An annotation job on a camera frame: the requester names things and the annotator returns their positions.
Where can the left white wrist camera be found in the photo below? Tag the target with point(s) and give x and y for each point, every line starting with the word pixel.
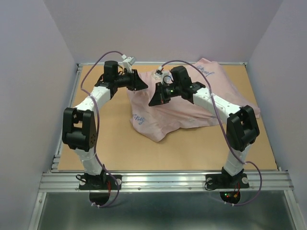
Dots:
pixel 128 62

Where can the aluminium front rail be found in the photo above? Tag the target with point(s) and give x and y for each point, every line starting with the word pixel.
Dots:
pixel 133 182

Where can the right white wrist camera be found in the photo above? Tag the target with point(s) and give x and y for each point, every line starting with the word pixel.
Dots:
pixel 163 76

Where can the pink cartoon pillowcase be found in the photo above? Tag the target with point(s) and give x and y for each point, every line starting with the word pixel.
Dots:
pixel 157 121

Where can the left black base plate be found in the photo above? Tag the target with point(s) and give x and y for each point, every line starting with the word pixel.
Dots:
pixel 98 182

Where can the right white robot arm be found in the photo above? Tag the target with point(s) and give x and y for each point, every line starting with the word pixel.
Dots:
pixel 241 128

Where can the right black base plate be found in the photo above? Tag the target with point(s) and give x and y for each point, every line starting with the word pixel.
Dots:
pixel 222 181

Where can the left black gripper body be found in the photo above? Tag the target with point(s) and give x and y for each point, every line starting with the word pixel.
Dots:
pixel 122 80

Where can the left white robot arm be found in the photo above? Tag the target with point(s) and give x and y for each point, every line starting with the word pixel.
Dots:
pixel 81 123

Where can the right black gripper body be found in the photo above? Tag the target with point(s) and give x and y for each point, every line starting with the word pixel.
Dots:
pixel 174 90

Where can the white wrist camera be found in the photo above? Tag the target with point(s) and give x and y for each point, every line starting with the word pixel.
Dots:
pixel 163 76
pixel 128 62

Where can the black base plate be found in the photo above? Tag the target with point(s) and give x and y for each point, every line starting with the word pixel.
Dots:
pixel 98 182
pixel 222 181

